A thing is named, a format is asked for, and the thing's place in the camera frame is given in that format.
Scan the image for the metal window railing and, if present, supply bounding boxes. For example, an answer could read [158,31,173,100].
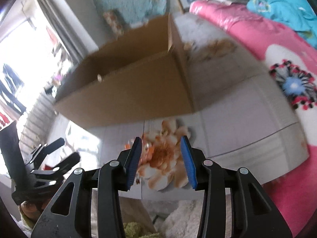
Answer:
[17,97,60,159]

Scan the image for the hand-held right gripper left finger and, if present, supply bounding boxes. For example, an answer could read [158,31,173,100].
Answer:
[31,136,143,238]

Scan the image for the blue printed blanket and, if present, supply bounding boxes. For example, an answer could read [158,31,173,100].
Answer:
[246,0,317,49]

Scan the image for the grey curtain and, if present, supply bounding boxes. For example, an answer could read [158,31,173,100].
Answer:
[32,0,99,62]

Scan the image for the person's left hand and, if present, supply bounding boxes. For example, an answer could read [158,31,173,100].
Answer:
[20,198,47,218]

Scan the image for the cardboard box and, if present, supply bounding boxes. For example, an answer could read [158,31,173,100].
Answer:
[53,12,199,128]

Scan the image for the pink floral blanket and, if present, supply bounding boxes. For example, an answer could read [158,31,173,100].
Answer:
[189,0,317,238]

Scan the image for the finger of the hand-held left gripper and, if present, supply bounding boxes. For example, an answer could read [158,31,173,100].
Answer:
[31,137,65,165]
[33,152,81,179]

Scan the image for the patterned paper roll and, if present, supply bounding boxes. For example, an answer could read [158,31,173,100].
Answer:
[103,9,125,36]

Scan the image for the red hanging garment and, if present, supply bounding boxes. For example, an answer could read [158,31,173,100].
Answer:
[0,111,13,129]

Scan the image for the person's left forearm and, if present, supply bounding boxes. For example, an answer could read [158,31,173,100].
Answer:
[18,211,37,233]

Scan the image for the teal floral cloth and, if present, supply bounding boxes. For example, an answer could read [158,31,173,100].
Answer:
[89,0,171,28]

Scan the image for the dark hanging pants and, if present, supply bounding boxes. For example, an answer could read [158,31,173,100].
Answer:
[0,64,26,114]

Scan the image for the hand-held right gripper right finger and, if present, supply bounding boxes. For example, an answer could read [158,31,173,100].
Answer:
[180,136,293,238]

